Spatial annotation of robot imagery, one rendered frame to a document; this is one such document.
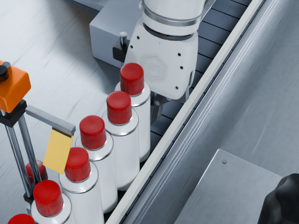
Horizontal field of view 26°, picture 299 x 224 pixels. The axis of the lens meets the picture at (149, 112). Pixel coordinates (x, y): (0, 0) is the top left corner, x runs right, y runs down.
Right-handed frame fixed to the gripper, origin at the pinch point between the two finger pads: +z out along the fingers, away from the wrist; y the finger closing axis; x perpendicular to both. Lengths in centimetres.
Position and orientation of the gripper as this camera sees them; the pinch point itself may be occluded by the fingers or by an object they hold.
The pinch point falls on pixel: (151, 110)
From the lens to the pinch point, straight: 102.1
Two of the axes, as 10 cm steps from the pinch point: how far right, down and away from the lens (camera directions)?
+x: 4.6, -4.6, 7.6
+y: 8.7, 3.9, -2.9
